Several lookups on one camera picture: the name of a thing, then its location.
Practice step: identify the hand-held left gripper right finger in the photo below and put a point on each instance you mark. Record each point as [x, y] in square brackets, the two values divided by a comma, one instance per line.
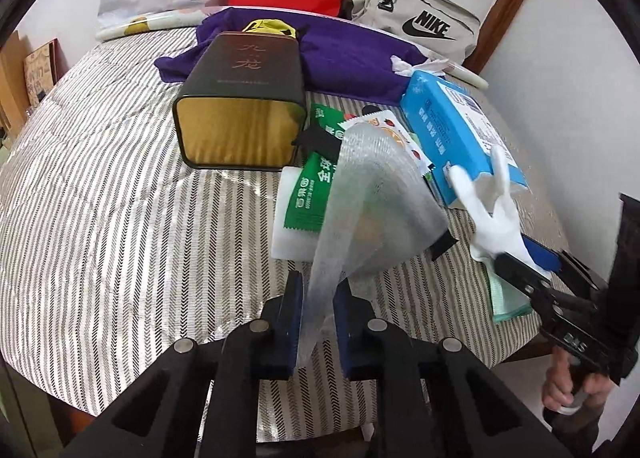
[343, 330]

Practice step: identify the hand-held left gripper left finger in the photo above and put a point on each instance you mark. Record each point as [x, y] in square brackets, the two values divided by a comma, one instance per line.
[295, 320]

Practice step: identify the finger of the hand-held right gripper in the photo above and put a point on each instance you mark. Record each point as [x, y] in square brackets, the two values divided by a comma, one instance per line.
[542, 253]
[520, 275]

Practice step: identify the white glove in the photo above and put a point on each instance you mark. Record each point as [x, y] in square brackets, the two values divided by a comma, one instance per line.
[492, 223]

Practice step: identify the large green snack packet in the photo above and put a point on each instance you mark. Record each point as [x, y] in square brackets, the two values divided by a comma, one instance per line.
[310, 198]

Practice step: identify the small green snack packet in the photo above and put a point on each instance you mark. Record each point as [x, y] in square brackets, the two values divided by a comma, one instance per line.
[325, 121]

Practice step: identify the yellow soft item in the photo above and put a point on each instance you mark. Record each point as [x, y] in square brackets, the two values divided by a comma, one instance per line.
[267, 27]

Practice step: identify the person's right hand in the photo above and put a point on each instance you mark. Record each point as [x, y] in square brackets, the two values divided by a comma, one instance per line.
[565, 380]

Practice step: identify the light green cloth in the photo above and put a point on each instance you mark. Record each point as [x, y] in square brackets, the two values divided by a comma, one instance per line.
[505, 300]

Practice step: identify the white foam block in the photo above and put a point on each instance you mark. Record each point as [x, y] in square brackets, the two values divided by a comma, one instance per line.
[295, 243]

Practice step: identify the black fabric piece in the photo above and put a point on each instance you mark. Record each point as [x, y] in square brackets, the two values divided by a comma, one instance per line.
[315, 141]
[444, 245]

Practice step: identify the blue tissue pack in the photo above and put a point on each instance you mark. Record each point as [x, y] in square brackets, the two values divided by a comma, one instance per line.
[450, 123]

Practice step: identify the white fruit print packet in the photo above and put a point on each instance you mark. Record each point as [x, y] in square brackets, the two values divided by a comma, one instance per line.
[400, 136]

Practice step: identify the striped grey white blanket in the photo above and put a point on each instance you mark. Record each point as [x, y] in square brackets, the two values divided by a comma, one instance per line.
[125, 238]

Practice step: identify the white rolled cloth edge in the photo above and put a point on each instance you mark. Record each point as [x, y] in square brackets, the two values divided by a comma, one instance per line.
[470, 76]

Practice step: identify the dark tin box gold interior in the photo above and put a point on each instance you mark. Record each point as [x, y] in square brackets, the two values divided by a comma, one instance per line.
[240, 128]

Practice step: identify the crumpled white tissue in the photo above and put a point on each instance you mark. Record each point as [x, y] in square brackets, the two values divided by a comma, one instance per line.
[417, 64]

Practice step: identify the purple cloth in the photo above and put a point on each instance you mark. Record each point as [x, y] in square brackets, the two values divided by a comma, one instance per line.
[345, 63]

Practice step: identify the grey fabric bag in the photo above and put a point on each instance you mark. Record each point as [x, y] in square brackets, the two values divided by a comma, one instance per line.
[415, 13]

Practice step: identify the duck print white pillow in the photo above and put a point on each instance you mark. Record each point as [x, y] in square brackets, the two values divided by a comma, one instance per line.
[150, 22]

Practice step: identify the brown printed box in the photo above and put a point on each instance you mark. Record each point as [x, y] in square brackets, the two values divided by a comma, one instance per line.
[40, 73]

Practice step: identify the wooden chair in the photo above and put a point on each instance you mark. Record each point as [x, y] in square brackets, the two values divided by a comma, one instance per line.
[11, 88]

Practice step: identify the wooden door frame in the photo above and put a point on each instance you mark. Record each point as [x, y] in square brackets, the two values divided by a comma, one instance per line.
[515, 3]

